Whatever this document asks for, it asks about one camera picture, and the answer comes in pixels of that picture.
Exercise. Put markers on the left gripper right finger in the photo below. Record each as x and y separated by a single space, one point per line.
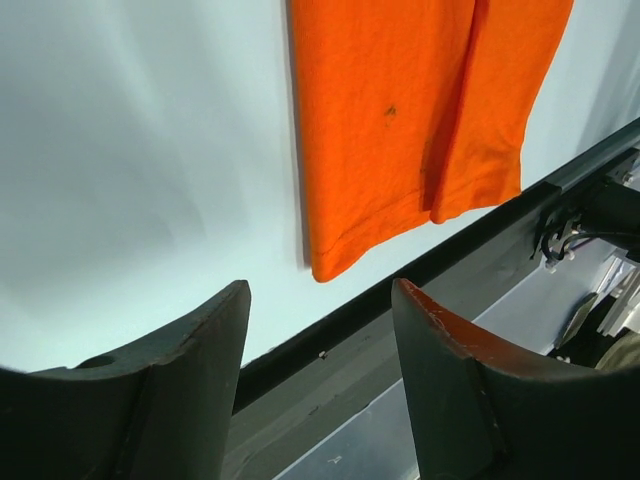
481 407

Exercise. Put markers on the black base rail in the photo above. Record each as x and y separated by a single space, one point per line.
554 271

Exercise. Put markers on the orange t-shirt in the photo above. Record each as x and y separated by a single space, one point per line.
412 112

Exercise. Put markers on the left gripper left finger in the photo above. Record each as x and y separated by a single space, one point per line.
156 408

